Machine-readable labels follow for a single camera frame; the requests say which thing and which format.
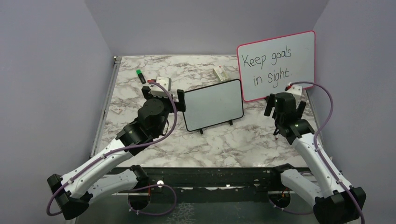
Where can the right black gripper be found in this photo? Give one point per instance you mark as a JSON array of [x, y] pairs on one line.
[[271, 104]]

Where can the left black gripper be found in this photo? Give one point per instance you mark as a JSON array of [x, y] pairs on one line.
[[168, 100]]

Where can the black framed whiteboard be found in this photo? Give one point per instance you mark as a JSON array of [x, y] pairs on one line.
[[213, 105]]

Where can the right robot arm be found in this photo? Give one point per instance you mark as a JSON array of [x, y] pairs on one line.
[[334, 200]]

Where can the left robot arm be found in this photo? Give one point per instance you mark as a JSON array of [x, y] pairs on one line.
[[74, 192]]

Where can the pink framed whiteboard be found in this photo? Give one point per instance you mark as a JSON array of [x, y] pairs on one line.
[[268, 66]]

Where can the white whiteboard eraser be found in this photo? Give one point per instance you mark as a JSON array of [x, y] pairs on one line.
[[221, 74]]

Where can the green black highlighter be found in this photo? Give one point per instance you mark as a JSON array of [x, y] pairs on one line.
[[141, 76]]

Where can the small white red tag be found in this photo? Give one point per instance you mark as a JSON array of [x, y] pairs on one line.
[[117, 110]]

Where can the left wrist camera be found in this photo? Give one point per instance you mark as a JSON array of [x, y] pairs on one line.
[[160, 86]]

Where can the aluminium side rail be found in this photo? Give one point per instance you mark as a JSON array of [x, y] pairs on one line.
[[105, 107]]

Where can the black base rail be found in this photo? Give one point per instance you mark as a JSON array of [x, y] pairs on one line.
[[214, 185]]

